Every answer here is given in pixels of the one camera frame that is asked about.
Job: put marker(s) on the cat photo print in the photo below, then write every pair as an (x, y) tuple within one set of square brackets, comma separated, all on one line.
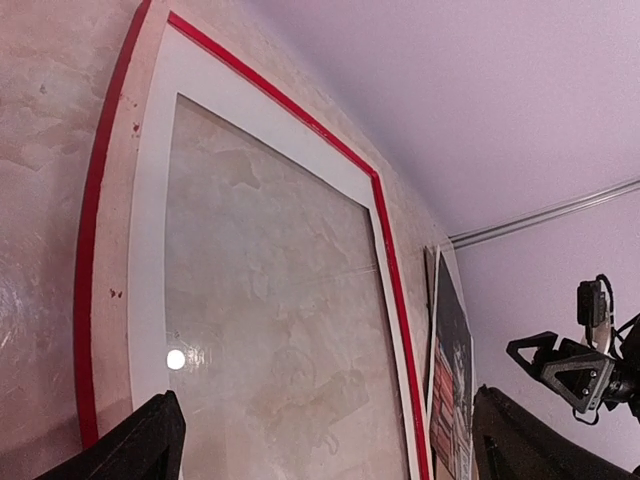
[(450, 378)]

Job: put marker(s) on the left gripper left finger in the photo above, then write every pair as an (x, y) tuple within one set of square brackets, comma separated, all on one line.
[(148, 444)]

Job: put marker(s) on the right aluminium corner post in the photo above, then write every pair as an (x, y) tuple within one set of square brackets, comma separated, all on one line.
[(544, 215)]

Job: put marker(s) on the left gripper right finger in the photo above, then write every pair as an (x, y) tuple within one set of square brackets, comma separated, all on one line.
[(511, 443)]

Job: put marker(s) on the white mat board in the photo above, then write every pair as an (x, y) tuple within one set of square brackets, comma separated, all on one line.
[(263, 286)]

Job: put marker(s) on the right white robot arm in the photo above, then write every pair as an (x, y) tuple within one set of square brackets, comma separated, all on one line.
[(624, 384)]

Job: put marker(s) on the brown backing board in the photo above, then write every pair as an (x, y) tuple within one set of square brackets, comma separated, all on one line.
[(427, 280)]

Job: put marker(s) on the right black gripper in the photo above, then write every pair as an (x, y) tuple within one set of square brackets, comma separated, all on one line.
[(577, 373)]

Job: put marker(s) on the red wooden picture frame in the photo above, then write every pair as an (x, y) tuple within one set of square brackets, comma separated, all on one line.
[(103, 287)]

